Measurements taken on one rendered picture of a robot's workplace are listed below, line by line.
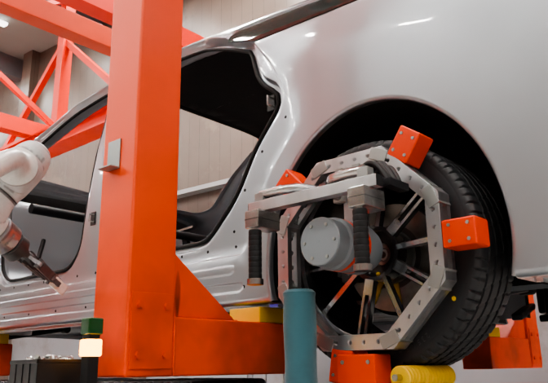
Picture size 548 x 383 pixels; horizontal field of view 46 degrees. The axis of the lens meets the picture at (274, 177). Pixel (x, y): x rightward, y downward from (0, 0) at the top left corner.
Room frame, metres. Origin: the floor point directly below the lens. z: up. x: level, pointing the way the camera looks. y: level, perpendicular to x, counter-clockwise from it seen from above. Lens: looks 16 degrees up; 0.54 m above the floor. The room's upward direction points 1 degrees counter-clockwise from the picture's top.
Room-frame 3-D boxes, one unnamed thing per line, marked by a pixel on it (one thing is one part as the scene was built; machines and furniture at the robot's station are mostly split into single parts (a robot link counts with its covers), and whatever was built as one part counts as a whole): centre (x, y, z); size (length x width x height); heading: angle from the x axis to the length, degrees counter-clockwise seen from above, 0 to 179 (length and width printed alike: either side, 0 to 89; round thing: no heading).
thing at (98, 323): (1.60, 0.44, 0.64); 0.04 x 0.04 x 0.04; 49
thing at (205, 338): (2.10, 0.17, 0.69); 0.52 x 0.17 x 0.35; 139
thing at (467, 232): (1.58, -0.47, 0.85); 0.09 x 0.08 x 0.07; 49
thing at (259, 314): (2.23, 0.06, 0.70); 0.14 x 0.14 x 0.05; 49
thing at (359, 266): (1.49, -0.20, 0.83); 0.04 x 0.04 x 0.16
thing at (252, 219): (1.74, 0.03, 0.93); 0.09 x 0.05 x 0.05; 139
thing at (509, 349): (3.64, -1.20, 0.69); 0.52 x 0.17 x 0.35; 139
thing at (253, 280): (1.72, 0.05, 0.83); 0.04 x 0.04 x 0.16
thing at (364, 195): (1.52, -0.22, 0.93); 0.09 x 0.05 x 0.05; 139
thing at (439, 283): (1.78, -0.23, 0.85); 0.54 x 0.07 x 0.54; 49
